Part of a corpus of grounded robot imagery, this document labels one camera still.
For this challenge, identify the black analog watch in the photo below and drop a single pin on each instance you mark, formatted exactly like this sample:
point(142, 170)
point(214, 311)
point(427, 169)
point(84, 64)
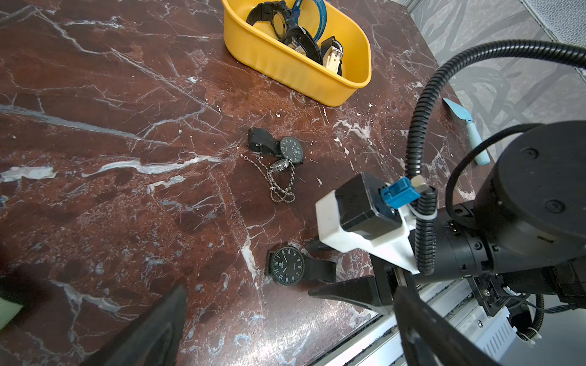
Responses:
point(262, 142)
point(288, 266)

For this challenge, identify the light blue spatula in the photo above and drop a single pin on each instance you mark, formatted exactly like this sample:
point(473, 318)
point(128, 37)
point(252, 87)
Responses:
point(464, 116)

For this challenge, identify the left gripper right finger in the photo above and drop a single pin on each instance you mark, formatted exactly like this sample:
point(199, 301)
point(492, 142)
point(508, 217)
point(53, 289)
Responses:
point(427, 339)

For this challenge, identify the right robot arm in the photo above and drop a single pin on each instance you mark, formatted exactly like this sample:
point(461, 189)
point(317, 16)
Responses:
point(524, 232)

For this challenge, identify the black analog watch upper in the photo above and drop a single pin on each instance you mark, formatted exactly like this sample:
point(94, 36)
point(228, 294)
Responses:
point(262, 142)

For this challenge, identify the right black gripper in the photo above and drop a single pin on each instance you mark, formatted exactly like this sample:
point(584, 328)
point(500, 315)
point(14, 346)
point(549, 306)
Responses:
point(459, 253)

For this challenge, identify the black chunky digital watch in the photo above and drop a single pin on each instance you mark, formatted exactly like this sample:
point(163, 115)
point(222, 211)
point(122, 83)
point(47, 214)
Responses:
point(278, 14)

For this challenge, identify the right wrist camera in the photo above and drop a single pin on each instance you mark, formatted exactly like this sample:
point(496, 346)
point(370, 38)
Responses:
point(393, 222)

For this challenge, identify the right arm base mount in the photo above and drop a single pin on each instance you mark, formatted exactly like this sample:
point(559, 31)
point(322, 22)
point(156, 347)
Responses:
point(529, 296)

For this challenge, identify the aluminium front rail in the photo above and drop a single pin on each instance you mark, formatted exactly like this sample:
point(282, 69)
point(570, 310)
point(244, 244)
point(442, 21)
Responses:
point(378, 342)

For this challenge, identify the silver chain pocket watch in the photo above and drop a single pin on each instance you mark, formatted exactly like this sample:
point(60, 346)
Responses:
point(277, 192)

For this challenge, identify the yellow plastic storage box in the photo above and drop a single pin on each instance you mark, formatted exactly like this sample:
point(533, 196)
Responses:
point(257, 47)

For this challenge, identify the beige strap watch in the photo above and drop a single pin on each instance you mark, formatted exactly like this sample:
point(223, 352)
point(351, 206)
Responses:
point(332, 59)

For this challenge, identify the black analog watch lower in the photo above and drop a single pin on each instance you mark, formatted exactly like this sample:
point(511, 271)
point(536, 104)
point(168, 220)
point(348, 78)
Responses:
point(288, 266)

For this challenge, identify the black sport watch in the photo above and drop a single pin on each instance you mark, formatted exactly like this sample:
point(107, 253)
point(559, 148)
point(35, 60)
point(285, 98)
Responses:
point(299, 39)

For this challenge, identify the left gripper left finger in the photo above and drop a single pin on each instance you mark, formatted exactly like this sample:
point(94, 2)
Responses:
point(151, 339)

